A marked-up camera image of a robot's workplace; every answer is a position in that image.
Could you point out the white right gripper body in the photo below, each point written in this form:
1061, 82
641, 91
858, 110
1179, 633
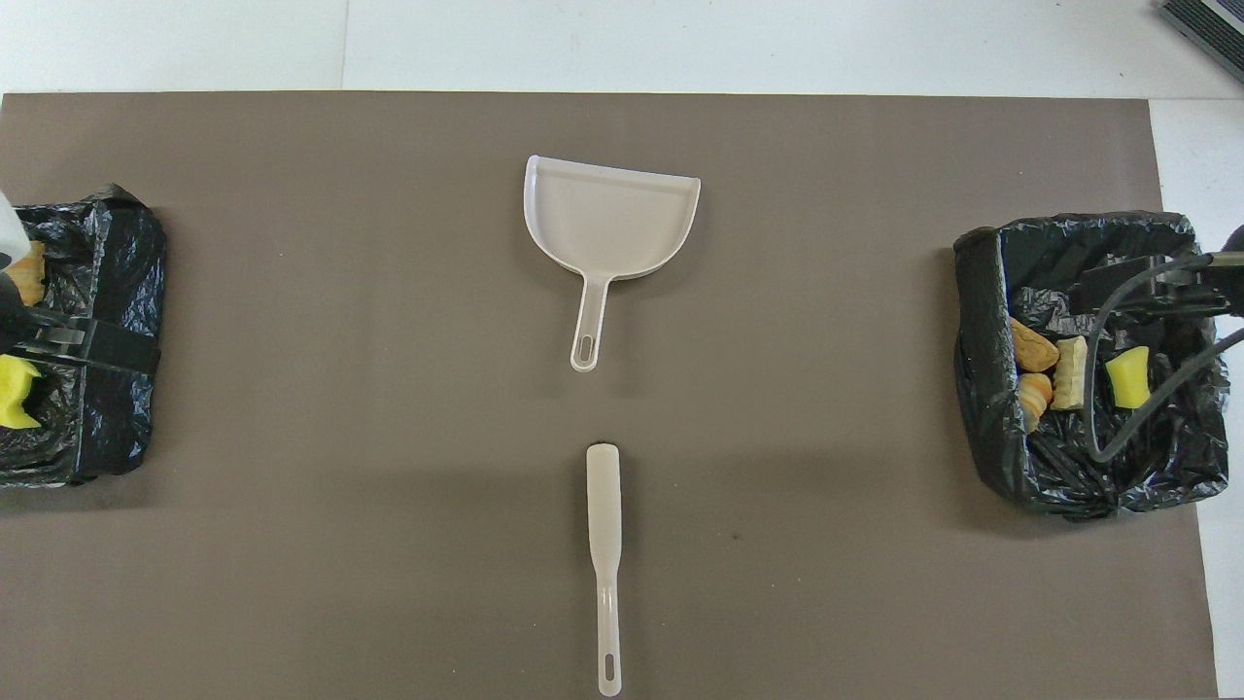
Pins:
1236, 262

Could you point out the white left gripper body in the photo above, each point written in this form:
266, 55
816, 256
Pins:
8, 292

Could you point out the striped croissant piece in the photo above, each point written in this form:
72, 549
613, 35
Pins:
1071, 374
31, 277
1033, 399

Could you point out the small yellow sponge piece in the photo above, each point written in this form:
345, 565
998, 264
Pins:
1127, 379

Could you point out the brown round bread roll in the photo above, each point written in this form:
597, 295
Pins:
1032, 348

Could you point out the notched yellow sponge piece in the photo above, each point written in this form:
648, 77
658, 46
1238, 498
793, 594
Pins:
15, 394

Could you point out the beige plastic dustpan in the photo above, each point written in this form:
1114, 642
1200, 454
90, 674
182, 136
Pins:
603, 214

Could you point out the beige hand brush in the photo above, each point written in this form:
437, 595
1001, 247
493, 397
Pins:
604, 496

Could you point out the black bag lined bin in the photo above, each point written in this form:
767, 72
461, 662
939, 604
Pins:
117, 253
991, 467

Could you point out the dark ribbed device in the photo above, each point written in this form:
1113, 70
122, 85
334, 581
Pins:
1210, 24

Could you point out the brown table mat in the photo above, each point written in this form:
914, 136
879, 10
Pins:
622, 408

